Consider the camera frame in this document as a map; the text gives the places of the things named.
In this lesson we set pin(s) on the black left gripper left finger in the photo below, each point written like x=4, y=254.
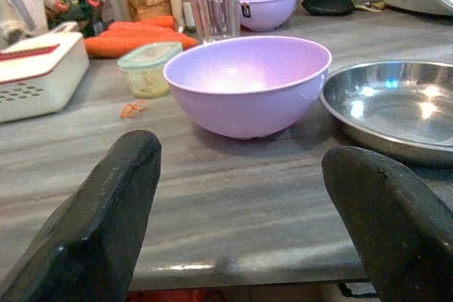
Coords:
x=102, y=217

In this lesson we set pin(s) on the orange carrot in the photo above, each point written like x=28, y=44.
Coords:
x=141, y=24
x=131, y=42

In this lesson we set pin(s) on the stainless steel plate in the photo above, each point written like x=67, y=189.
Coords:
x=393, y=107

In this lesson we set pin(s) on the small decorated christmas tree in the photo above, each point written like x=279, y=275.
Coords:
x=76, y=1

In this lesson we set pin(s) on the large lilac plastic bowl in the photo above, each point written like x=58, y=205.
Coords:
x=247, y=82

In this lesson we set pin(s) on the small glass container green lid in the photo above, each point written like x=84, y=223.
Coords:
x=148, y=68

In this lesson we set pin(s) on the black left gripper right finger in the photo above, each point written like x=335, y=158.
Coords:
x=393, y=217

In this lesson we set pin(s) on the clear drinking glass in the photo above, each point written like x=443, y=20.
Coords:
x=216, y=5

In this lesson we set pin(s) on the lilac plastic bowl with label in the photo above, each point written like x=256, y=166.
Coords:
x=272, y=8

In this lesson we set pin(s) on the white box grater red trim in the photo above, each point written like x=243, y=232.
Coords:
x=35, y=75

